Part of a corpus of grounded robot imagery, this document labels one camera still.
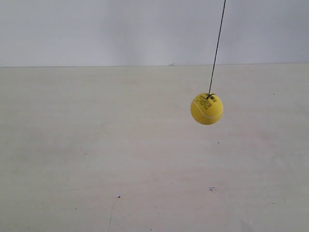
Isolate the yellow tennis ball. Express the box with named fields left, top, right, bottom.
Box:
left=190, top=93, right=224, bottom=125

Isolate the black hanging string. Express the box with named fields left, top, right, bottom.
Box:
left=206, top=0, right=227, bottom=100

